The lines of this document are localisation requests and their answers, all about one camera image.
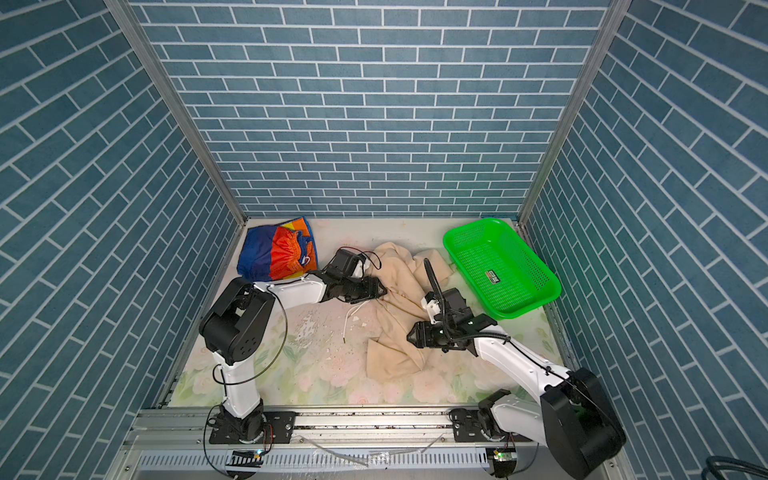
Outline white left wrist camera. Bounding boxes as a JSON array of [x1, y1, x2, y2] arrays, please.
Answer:
[[325, 246, 371, 279]]

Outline aluminium corner post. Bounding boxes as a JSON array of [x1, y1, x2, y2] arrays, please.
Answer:
[[518, 0, 631, 228], [104, 0, 248, 226]]

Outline aluminium left corner post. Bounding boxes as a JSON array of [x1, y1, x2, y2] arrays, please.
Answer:
[[104, 0, 248, 226]]

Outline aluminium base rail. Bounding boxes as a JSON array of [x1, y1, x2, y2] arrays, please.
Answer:
[[106, 406, 569, 479]]

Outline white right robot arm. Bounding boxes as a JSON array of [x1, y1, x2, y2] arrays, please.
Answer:
[[407, 315, 627, 479]]

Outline beige shorts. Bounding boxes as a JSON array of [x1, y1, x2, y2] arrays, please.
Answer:
[[366, 242, 454, 383]]

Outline rainbow striped shorts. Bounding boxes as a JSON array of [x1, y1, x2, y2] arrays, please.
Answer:
[[237, 217, 318, 282]]

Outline green plastic basket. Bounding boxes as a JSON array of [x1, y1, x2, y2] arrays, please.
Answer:
[[443, 218, 562, 320]]

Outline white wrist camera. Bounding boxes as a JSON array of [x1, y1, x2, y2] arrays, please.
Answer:
[[325, 246, 371, 279], [421, 288, 473, 323]]

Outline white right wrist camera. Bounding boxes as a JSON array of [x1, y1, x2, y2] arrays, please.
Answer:
[[421, 288, 473, 323]]

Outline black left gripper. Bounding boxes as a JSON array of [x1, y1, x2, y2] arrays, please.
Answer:
[[339, 275, 389, 303]]

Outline aluminium right corner post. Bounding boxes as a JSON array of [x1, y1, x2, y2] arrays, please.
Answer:
[[518, 0, 631, 228]]

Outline white vented cable tray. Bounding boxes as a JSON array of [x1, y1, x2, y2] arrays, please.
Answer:
[[137, 446, 489, 473]]

